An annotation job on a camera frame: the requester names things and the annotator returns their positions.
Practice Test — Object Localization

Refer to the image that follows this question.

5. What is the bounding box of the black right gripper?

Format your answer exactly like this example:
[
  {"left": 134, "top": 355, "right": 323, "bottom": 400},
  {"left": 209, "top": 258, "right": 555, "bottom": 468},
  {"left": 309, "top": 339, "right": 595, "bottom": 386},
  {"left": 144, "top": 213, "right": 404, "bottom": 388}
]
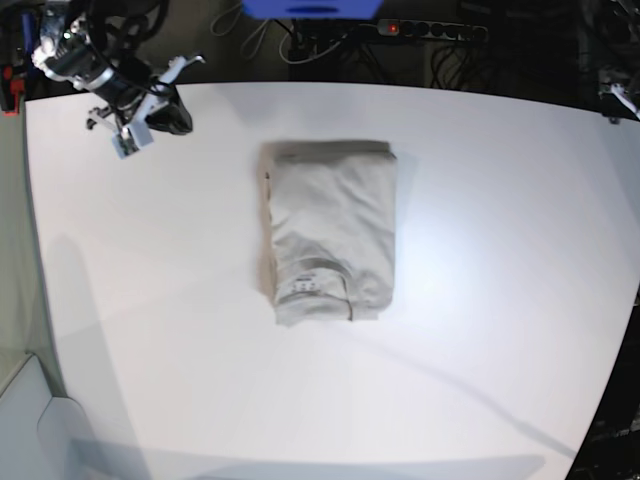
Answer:
[{"left": 97, "top": 59, "right": 193, "bottom": 136}]

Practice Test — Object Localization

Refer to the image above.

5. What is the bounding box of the beige t-shirt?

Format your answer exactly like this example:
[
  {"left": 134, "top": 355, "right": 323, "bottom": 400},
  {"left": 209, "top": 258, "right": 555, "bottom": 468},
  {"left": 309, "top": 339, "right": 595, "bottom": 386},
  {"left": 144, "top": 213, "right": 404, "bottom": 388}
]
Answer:
[{"left": 261, "top": 140, "right": 398, "bottom": 326}]

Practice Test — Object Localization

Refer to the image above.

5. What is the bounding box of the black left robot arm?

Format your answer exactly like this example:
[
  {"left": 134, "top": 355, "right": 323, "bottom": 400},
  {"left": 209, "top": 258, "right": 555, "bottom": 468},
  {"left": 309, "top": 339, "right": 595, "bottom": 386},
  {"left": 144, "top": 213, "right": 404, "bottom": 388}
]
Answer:
[{"left": 576, "top": 1, "right": 639, "bottom": 97}]

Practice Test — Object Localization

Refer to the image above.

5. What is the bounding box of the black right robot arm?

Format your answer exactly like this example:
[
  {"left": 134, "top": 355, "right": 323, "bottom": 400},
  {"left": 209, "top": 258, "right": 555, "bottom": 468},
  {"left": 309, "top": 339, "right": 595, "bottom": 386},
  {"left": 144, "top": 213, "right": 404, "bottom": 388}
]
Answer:
[{"left": 32, "top": 1, "right": 193, "bottom": 136}]

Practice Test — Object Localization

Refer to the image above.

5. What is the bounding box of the red black clamp tool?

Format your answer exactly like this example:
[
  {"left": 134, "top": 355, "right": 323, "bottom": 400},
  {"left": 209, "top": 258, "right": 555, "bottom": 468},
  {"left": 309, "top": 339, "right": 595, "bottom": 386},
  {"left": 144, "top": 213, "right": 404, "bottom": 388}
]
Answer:
[{"left": 1, "top": 64, "right": 26, "bottom": 116}]

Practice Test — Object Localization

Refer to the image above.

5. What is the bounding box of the black power strip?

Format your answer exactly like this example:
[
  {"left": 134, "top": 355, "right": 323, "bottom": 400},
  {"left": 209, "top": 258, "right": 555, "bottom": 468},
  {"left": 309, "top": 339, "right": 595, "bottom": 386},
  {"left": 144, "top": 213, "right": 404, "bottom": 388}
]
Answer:
[{"left": 376, "top": 19, "right": 489, "bottom": 43}]

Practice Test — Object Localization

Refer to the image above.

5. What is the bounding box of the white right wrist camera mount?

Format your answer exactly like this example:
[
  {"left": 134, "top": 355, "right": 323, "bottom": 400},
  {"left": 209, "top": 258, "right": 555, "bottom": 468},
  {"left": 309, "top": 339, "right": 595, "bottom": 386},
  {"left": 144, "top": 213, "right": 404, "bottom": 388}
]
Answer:
[{"left": 86, "top": 54, "right": 206, "bottom": 158}]

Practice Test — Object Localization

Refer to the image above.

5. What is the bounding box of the blue base camera housing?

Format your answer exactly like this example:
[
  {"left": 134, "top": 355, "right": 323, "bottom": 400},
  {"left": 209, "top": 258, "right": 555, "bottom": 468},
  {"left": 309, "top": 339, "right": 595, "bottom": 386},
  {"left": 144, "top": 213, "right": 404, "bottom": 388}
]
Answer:
[{"left": 242, "top": 0, "right": 383, "bottom": 20}]

